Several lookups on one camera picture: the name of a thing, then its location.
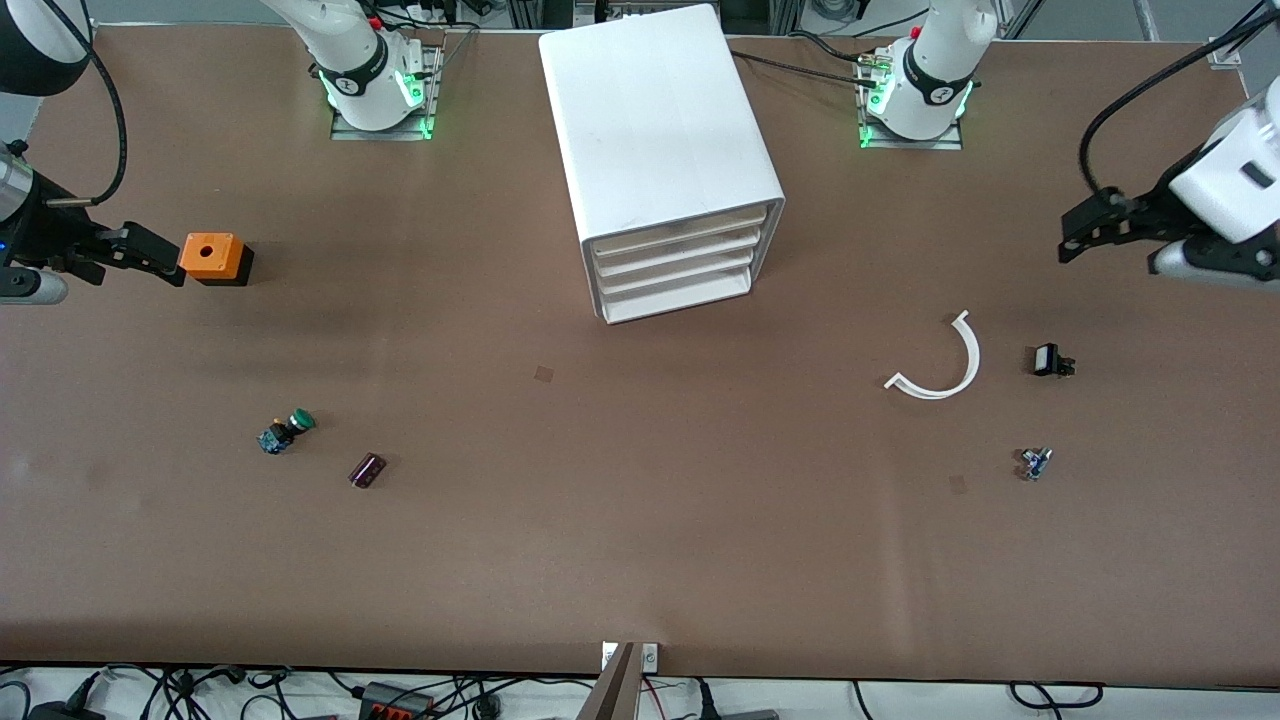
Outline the white plastic drawer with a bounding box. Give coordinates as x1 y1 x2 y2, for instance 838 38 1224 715
596 240 766 283
590 205 771 259
600 262 758 324

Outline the white plastic drawer cabinet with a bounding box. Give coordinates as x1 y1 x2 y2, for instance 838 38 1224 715
538 3 788 326

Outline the white curved plastic strip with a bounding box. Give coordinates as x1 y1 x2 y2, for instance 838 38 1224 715
884 310 982 401

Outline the black power strip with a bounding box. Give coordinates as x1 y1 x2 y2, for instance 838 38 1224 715
358 681 438 720

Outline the orange button enclosure box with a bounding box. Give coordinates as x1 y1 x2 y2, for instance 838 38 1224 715
180 232 254 288

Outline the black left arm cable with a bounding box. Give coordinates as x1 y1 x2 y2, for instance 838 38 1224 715
1078 5 1280 201

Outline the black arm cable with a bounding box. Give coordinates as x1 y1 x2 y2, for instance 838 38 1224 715
45 0 129 206
1078 5 1280 201

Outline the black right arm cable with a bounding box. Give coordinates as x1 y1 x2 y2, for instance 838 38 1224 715
45 0 129 206

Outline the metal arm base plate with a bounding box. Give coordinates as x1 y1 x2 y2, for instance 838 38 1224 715
330 45 443 142
858 40 965 151

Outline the green push button switch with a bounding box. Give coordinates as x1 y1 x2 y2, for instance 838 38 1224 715
257 408 317 456

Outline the black base power cable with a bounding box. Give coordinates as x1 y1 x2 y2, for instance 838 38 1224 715
728 48 883 89

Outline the black looped floor cable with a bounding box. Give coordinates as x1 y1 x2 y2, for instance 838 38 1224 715
1008 681 1106 711

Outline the grey angled post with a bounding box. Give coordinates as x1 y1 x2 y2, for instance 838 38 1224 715
575 641 642 720

